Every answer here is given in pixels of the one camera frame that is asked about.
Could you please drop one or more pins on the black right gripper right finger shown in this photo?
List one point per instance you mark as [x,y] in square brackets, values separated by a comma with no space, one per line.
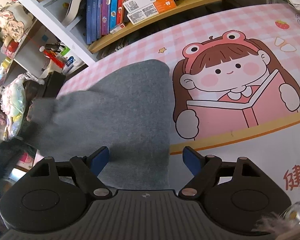
[204,170]

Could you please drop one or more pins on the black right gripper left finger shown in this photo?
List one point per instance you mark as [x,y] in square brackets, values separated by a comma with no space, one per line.
[86,171]

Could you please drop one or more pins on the grey sweatpants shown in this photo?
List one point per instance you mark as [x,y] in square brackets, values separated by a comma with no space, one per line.
[128,111]

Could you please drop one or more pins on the pink checkered table mat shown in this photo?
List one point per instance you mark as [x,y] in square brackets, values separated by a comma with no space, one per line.
[235,88]

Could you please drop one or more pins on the wooden white bookshelf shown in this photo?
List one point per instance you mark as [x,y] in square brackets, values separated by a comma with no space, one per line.
[84,25]

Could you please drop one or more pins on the orange white box lower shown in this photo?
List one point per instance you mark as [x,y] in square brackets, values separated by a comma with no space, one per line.
[151,10]

